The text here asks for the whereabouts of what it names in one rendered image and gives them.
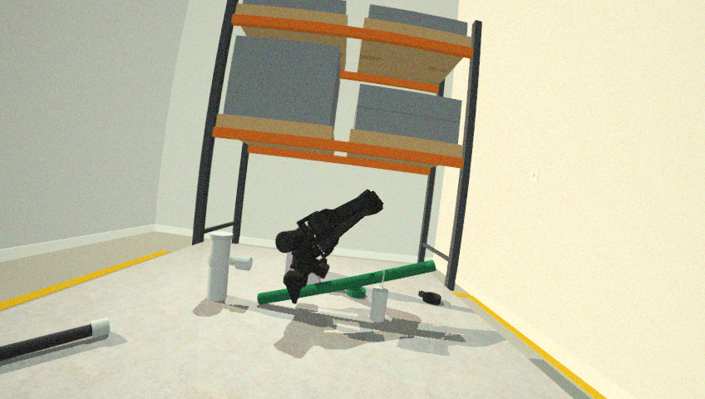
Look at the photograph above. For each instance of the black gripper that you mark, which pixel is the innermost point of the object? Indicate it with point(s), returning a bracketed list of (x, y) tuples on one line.
[(297, 278)]

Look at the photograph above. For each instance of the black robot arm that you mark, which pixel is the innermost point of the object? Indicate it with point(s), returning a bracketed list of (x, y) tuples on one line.
[(328, 225)]

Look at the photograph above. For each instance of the long green pipe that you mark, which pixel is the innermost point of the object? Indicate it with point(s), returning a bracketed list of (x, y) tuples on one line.
[(350, 282)]

